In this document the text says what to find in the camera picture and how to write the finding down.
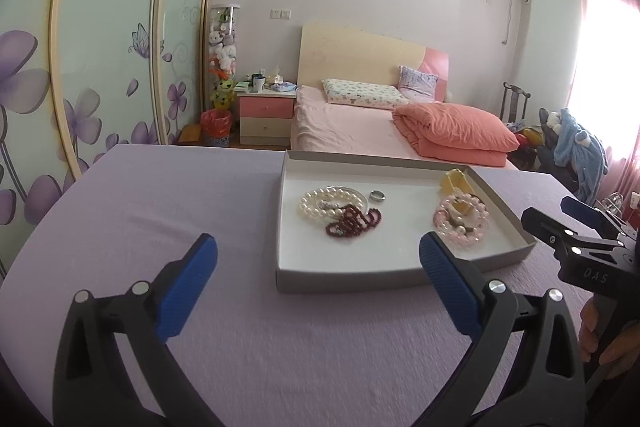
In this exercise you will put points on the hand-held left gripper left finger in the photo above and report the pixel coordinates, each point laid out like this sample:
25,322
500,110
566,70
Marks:
192,287

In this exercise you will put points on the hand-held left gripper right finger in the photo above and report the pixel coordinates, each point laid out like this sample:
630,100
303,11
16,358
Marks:
450,292

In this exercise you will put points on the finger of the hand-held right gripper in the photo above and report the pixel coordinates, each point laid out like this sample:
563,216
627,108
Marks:
582,212
545,229

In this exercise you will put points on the shallow white cardboard box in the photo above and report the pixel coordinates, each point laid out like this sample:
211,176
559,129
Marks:
390,257

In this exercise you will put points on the person's right hand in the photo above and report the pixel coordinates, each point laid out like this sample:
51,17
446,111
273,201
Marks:
589,332

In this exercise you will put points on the blue plush robe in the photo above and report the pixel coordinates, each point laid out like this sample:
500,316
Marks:
575,147

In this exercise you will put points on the pile of colourful clothes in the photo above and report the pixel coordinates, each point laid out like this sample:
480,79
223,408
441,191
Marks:
525,136

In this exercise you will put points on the yellow bangle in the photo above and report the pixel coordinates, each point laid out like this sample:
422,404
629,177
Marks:
455,181

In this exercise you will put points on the dark wooden chair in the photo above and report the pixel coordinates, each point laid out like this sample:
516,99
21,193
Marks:
515,102

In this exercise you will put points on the pink curtain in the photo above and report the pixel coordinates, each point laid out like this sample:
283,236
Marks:
615,82

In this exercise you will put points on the folded salmon quilt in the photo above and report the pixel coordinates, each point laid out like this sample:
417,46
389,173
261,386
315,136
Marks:
450,132

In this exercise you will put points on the thin silver bangle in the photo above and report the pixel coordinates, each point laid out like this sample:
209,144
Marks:
356,190

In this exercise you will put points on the small wooden stool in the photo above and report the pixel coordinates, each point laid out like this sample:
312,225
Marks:
191,134

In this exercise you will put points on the bin with red bag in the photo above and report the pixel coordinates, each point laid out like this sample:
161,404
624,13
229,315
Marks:
216,127

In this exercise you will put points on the pink and beige nightstand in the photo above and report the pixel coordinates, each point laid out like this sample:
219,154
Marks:
265,117

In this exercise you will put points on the small purple pillow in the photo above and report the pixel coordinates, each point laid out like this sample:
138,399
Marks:
417,82

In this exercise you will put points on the bed with pink sheet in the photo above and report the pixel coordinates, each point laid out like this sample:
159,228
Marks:
340,127

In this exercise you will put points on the white mug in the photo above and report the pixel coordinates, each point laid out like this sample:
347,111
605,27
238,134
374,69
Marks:
258,83

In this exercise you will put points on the patterned white pillow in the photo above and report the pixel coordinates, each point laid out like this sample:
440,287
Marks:
362,93

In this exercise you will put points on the purple folded cloth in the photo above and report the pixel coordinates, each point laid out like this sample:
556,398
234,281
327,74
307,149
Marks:
285,88

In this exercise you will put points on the tissue box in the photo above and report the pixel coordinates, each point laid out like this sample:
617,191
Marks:
274,80

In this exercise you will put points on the clear tube of plush toys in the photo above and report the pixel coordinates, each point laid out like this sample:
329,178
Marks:
223,52

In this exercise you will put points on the floral sliding wardrobe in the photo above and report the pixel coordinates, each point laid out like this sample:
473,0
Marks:
100,57

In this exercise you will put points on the wall light switch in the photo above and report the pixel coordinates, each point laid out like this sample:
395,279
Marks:
280,13

